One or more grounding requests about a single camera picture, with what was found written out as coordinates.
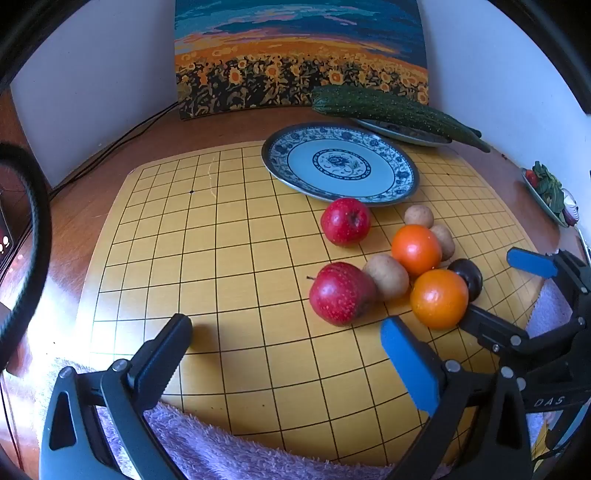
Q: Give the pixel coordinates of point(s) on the sunflower field painting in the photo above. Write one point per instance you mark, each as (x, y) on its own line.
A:
(295, 55)

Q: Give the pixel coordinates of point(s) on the dark purple plum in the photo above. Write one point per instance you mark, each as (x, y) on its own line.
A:
(468, 277)

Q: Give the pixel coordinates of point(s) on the green leafy vegetable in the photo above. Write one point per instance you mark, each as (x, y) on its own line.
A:
(549, 184)

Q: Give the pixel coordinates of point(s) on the yellow grid game board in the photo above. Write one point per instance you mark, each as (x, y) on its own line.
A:
(221, 240)

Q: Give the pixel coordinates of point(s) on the blue rimmed plate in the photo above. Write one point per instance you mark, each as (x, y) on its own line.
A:
(401, 133)

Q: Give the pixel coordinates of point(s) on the red apple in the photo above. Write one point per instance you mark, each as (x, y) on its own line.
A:
(341, 293)
(346, 221)

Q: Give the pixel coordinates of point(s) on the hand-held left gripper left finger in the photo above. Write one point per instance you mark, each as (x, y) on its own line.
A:
(157, 360)

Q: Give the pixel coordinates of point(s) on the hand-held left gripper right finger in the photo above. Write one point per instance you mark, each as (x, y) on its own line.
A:
(408, 360)

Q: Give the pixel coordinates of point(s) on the orange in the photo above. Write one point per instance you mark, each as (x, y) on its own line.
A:
(439, 299)
(416, 249)

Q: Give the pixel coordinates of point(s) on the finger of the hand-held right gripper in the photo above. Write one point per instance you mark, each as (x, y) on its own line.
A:
(531, 262)
(494, 330)

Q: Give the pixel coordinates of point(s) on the small red tomato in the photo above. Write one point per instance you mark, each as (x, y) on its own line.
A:
(531, 177)

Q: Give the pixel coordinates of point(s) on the green cucumber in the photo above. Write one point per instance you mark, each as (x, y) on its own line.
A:
(474, 132)
(388, 108)

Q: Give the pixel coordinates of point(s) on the small green dish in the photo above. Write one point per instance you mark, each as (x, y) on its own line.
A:
(547, 210)

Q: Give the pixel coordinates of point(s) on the purple fluffy towel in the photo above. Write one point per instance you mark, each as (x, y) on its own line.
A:
(221, 443)

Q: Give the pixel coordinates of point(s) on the purple onion slice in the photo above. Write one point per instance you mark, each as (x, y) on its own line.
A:
(570, 210)

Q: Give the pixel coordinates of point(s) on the blue white patterned plate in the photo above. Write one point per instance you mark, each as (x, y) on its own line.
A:
(341, 161)

